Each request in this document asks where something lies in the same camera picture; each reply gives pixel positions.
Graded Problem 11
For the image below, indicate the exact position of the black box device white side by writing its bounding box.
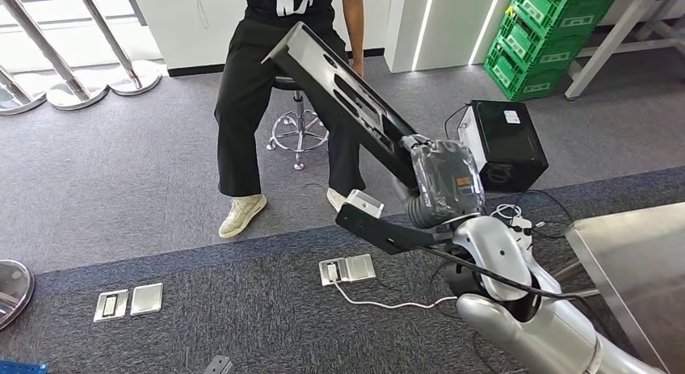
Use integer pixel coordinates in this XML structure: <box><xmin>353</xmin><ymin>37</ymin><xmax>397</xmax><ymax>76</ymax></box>
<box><xmin>457</xmin><ymin>99</ymin><xmax>549</xmax><ymax>194</ymax></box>

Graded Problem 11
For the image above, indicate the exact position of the chrome stanchion post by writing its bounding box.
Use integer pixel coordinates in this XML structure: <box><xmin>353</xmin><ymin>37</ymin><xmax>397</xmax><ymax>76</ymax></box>
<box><xmin>0</xmin><ymin>63</ymin><xmax>48</xmax><ymax>117</ymax></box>
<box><xmin>0</xmin><ymin>0</ymin><xmax>109</xmax><ymax>112</ymax></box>
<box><xmin>0</xmin><ymin>259</ymin><xmax>36</xmax><ymax>331</ymax></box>
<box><xmin>74</xmin><ymin>0</ymin><xmax>162</xmax><ymax>98</ymax></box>

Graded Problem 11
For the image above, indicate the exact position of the open steel floor socket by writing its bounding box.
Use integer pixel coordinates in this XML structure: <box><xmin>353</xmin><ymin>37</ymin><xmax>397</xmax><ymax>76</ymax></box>
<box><xmin>318</xmin><ymin>254</ymin><xmax>377</xmax><ymax>288</ymax></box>
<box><xmin>93</xmin><ymin>282</ymin><xmax>165</xmax><ymax>324</ymax></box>

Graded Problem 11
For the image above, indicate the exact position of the pale wrist camera on bracket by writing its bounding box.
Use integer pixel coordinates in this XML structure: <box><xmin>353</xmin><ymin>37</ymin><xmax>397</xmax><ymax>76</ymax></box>
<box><xmin>335</xmin><ymin>188</ymin><xmax>456</xmax><ymax>256</ymax></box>

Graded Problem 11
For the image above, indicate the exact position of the white cable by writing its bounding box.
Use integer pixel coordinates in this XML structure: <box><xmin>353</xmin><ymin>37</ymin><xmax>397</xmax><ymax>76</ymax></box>
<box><xmin>332</xmin><ymin>280</ymin><xmax>460</xmax><ymax>311</ymax></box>

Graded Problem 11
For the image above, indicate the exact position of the black plastic licence plate bracket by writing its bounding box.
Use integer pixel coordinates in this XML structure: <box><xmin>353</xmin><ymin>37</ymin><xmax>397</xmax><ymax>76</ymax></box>
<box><xmin>261</xmin><ymin>20</ymin><xmax>429</xmax><ymax>191</ymax></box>

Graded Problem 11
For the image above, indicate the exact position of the white power strip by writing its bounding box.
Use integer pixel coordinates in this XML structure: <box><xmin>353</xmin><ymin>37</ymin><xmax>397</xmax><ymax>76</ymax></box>
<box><xmin>490</xmin><ymin>203</ymin><xmax>535</xmax><ymax>250</ymax></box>

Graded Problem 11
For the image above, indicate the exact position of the thin grey cord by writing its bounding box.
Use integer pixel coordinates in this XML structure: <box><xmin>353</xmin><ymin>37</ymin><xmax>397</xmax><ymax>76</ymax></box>
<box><xmin>193</xmin><ymin>0</ymin><xmax>211</xmax><ymax>32</ymax></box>

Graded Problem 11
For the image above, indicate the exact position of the person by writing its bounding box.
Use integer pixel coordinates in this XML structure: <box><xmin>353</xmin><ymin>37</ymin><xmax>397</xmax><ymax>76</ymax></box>
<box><xmin>179</xmin><ymin>0</ymin><xmax>372</xmax><ymax>241</ymax></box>

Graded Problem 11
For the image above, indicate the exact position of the white table frame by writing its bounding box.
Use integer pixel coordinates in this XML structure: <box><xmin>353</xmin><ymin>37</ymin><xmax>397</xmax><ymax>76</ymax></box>
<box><xmin>564</xmin><ymin>0</ymin><xmax>685</xmax><ymax>101</ymax></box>

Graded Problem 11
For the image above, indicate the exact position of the chrome swivel stool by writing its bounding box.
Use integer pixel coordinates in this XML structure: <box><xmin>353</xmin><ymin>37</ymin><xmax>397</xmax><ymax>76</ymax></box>
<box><xmin>266</xmin><ymin>76</ymin><xmax>330</xmax><ymax>172</ymax></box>

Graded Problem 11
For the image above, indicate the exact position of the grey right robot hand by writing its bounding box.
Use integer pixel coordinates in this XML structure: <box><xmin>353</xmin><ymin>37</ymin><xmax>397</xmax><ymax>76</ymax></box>
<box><xmin>401</xmin><ymin>135</ymin><xmax>485</xmax><ymax>218</ymax></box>

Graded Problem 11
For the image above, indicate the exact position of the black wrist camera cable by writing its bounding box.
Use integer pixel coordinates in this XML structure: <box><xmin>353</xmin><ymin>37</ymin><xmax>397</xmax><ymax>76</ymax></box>
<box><xmin>422</xmin><ymin>246</ymin><xmax>611</xmax><ymax>330</ymax></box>

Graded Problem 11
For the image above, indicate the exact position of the stainless steel workbench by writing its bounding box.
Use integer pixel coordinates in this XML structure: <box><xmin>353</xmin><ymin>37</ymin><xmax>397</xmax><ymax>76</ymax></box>
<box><xmin>553</xmin><ymin>201</ymin><xmax>685</xmax><ymax>374</ymax></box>

